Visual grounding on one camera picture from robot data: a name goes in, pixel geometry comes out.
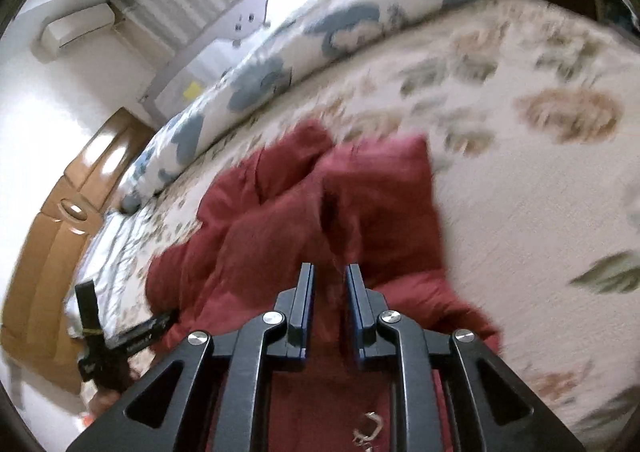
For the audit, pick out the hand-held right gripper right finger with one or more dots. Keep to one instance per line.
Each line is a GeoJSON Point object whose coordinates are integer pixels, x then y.
{"type": "Point", "coordinates": [356, 294]}

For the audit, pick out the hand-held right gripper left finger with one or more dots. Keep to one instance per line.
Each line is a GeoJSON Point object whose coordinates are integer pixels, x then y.
{"type": "Point", "coordinates": [304, 292]}

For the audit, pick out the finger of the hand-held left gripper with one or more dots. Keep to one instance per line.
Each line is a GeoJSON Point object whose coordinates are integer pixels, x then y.
{"type": "Point", "coordinates": [90, 312]}
{"type": "Point", "coordinates": [145, 329]}

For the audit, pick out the striped pillow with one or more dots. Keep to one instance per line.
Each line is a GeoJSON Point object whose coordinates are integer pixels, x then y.
{"type": "Point", "coordinates": [120, 257]}

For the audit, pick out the red quilted jacket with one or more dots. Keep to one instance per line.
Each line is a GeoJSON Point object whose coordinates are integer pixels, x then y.
{"type": "Point", "coordinates": [280, 212]}

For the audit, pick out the white air conditioner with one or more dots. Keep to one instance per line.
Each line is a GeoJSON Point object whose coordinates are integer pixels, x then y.
{"type": "Point", "coordinates": [75, 27]}

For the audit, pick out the wooden headboard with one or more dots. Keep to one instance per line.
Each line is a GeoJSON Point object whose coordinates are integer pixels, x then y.
{"type": "Point", "coordinates": [45, 257]}

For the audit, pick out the grey bed rail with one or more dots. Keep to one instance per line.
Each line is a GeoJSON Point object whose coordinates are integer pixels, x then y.
{"type": "Point", "coordinates": [245, 12]}

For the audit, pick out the floral blanket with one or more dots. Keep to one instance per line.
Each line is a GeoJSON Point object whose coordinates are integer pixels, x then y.
{"type": "Point", "coordinates": [525, 182]}

